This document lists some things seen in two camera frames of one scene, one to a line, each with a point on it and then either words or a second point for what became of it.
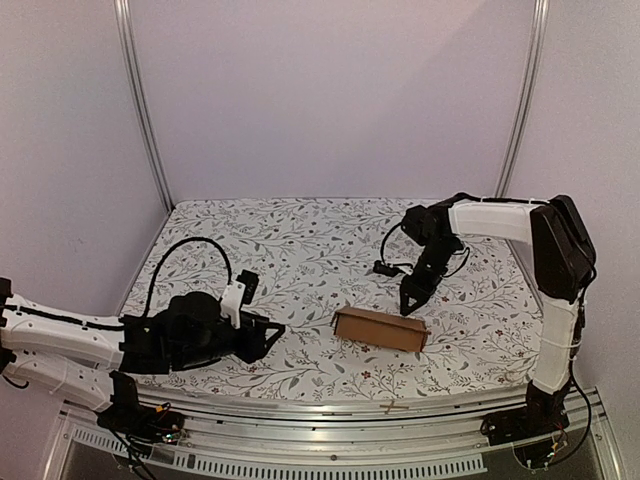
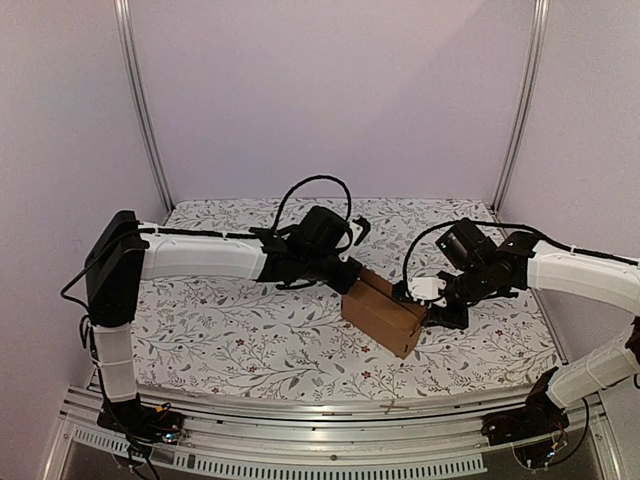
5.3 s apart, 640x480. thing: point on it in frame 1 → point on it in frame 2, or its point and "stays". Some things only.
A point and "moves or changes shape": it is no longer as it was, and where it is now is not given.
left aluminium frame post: [139, 93] stays
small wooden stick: [390, 406] stays
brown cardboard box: [380, 328] moves or changes shape
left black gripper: [253, 348] → [346, 282]
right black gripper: [420, 280] → [447, 310]
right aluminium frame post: [530, 87] stays
